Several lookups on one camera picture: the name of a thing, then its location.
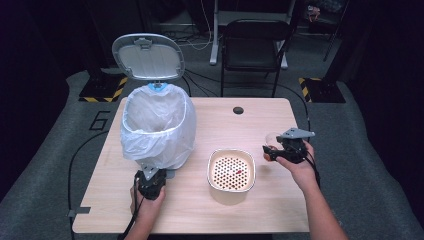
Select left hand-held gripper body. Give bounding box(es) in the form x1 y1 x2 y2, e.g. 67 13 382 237
134 162 168 201

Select white strainer basin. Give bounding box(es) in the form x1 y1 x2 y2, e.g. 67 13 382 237
206 148 257 194

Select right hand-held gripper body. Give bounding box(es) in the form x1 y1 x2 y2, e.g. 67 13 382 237
276 127 316 165

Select white floor cable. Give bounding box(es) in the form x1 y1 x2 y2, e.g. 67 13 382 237
179 0 214 53

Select person's left hand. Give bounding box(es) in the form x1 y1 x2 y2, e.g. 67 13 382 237
129 184 167 225

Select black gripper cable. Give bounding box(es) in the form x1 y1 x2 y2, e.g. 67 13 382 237
299 142 322 188
118 174 145 240

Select grey tape strip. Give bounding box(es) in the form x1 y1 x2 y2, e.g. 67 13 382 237
67 206 92 218

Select person's right hand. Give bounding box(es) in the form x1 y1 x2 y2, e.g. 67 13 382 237
275 139 321 193

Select white plastic trash bag liner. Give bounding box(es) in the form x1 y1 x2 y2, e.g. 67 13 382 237
119 83 198 171

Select black yellow striped stand base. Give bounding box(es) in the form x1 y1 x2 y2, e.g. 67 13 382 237
298 77 347 104
78 76 129 104

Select white grey pedal trash can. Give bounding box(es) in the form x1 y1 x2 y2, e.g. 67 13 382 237
111 32 198 180

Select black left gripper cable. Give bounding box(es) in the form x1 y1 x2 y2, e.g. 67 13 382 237
118 174 145 240

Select black folding chair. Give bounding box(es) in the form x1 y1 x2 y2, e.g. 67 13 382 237
219 18 292 98

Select white metal desk frame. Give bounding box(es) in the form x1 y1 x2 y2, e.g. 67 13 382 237
209 0 298 70

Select black floor cable bundle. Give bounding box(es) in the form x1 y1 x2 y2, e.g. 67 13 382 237
181 68 222 98

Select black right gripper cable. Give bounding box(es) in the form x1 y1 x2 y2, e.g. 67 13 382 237
299 142 322 188

